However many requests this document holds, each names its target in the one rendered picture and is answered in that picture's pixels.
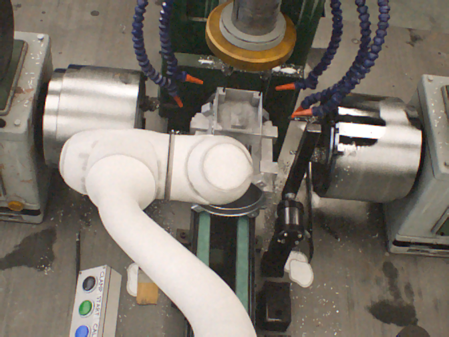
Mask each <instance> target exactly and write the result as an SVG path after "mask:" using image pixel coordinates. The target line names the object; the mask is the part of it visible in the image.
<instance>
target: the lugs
mask: <svg viewBox="0 0 449 337"><path fill-rule="evenodd" d="M212 107H213V104H211V103H210V102H209V103H208V104H205V105H203V106H202V110H201V114H203V115H204V116H205V117H208V116H210V115H212ZM268 120H269V114H268V113H267V112H266V111H265V110H264V108H262V124H263V123H265V122H266V121H268ZM255 184H256V185H257V186H258V187H260V188H261V189H262V188H265V187H268V186H269V177H267V176H265V175H264V174H263V173H260V174H258V175H255ZM191 208H192V209H194V210H195V211H196V212H197V213H200V212H202V211H204V209H202V208H200V207H199V206H198V205H197V204H196V203H192V205H191ZM247 215H248V216H249V217H250V218H252V217H255V216H258V215H259V209H257V210H255V211H254V212H252V213H249V214H247Z"/></svg>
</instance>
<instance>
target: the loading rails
mask: <svg viewBox="0 0 449 337"><path fill-rule="evenodd" d="M255 217H257V216H255ZM255 217H252V218H250V217H249V216H248V215H241V218H239V216H237V218H236V219H235V216H233V218H232V219H231V242H230V249H215V248H210V223H211V213H210V214H209V215H208V212H207V211H205V210H204V211H202V212H200V213H197V212H196V211H195V210H194V209H192V208H191V213H190V230H189V229H177V230H176V240H177V242H179V243H181V244H182V245H183V246H184V247H188V250H189V251H190V252H191V254H193V255H195V256H196V257H197V258H199V260H201V261H202V262H203V263H204V264H206V265H207V266H208V267H209V268H210V269H211V270H213V271H217V272H227V273H229V288H230V289H231V290H232V291H233V292H234V293H235V294H236V296H237V298H238V299H239V300H240V301H241V304H242V305H243V307H244V309H245V311H247V314H248V315H249V318H250V319H251V322H252V324H253V328H254V330H255V325H256V322H255V314H260V313H261V311H262V296H260V295H255V288H256V284H255V253H260V252H261V249H262V241H261V235H255ZM183 337H194V331H193V329H192V325H191V324H190V322H189V320H187V318H186V316H184V330H183Z"/></svg>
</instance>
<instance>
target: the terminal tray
mask: <svg viewBox="0 0 449 337"><path fill-rule="evenodd" d="M222 89H223V88H217V89H216V96H215V100H214V102H213V107H212V123H211V124H212V125H211V134H212V135H214V136H215V135H224V136H227V137H230V138H234V139H235V140H237V141H239V142H240V143H241V144H242V145H244V144H245V147H246V148H247V145H249V150H251V146H253V152H255V153H257V152H258V150H259V145H260V142H261V136H262V93H261V96H259V97H255V94H259V93H260V92H255V91H248V90H237V89H230V88H226V89H225V92H224V93H222V92H221V90H222ZM219 124H222V128H220V127H219ZM255 128H258V129H259V130H258V131H254V129H255Z"/></svg>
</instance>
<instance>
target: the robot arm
mask: <svg viewBox="0 0 449 337"><path fill-rule="evenodd" d="M168 149H170V156H169V155H168ZM167 165H168V172H167ZM59 168H60V172H61V176H62V177H63V179H64V181H65V183H67V184H68V185H69V186H70V187H72V188H73V189H74V190H76V191H77V192H79V193H81V194H84V195H88V196H89V198H90V199H91V201H93V203H94V204H95V205H96V206H97V207H98V209H99V213H100V217H101V220H102V223H103V224H104V227H105V228H106V231H108V233H109V234H110V235H111V236H112V238H113V239H114V240H115V241H116V243H117V244H118V245H119V246H120V247H121V248H122V249H123V250H124V251H125V252H126V253H127V254H128V255H129V256H130V257H131V259H132V260H133V261H134V262H136V263H137V264H138V265H139V267H140V268H141V269H142V270H143V271H144V273H145V274H146V275H147V276H149V277H150V278H151V279H152V280H153V281H154V283H155V284H156V285H157V286H158V287H159V288H160V289H161V290H162V291H163V292H164V293H165V294H166V295H167V296H168V297H169V298H170V299H171V300H172V301H173V302H174V303H175V304H176V305H177V306H178V308H179V309H180V310H181V311H182V313H183V314H184V315H185V316H186V318H187V320H189V322H190V324H191V325H192V329H193V331H194V337H257V336H256V334H255V330H254V328H253V324H252V322H251V319H250V318H249V315H248V314H247V311H245V309H244V307H243V305H242V304H241V301H240V300H239V299H238V298H237V296H236V294H235V293H234V292H233V291H232V290H231V289H230V288H229V287H228V286H227V285H226V284H225V282H224V281H223V280H222V279H221V278H220V277H219V276H217V274H215V272H213V270H211V269H210V268H209V267H208V266H207V265H206V264H204V263H203V262H202V261H201V260H199V258H197V257H196V256H195V255H193V254H191V252H190V251H189V250H187V248H185V247H184V246H183V245H182V244H181V243H179V242H177V240H175V239H174V238H173V236H171V235H170V234H169V233H167V232H165V230H163V229H162V228H161V227H160V226H158V224H157V223H156V222H155V221H153V220H151V218H149V217H148V216H147V215H146V214H145V213H144V212H143V209H145V208H146V207H147V206H148V205H149V204H150V203H151V202H152V201H153V200H154V199H164V198H165V200H173V201H184V202H189V203H198V204H201V205H208V204H213V205H224V204H228V203H232V202H234V201H236V200H237V199H239V197H240V196H241V195H244V193H245V192H246V191H247V189H248V188H249V186H250V183H251V180H252V176H253V162H252V159H251V156H250V154H249V152H248V150H247V149H246V147H245V146H244V145H242V144H241V143H240V142H239V141H237V140H235V139H234V138H230V137H227V136H224V135H215V136H214V135H212V134H205V135H202V136H176V135H175V134H171V139H170V134H169V135H168V134H164V133H159V132H154V131H151V130H142V129H135V128H113V127H102V128H91V129H87V130H85V131H82V132H78V133H77V134H74V135H73V136H72V137H71V138H70V139H68V140H67V141H66V142H65V144H64V146H63V149H62V152H61V156H60V163H59ZM166 174H167V180H166ZM165 190H166V197H165Z"/></svg>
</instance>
